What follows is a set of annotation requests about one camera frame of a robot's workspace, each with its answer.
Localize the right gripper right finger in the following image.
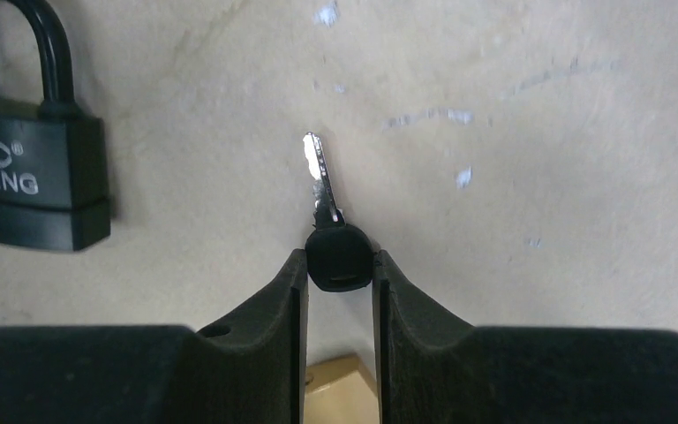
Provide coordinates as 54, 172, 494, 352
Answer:
373, 251, 678, 423

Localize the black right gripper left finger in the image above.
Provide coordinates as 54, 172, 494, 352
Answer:
0, 249, 307, 423

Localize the black-headed key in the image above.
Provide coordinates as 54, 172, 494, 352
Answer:
303, 132, 374, 292

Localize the brass padlock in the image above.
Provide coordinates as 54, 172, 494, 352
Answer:
303, 354, 380, 424

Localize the black padlock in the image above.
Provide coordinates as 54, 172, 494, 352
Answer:
0, 1, 111, 252

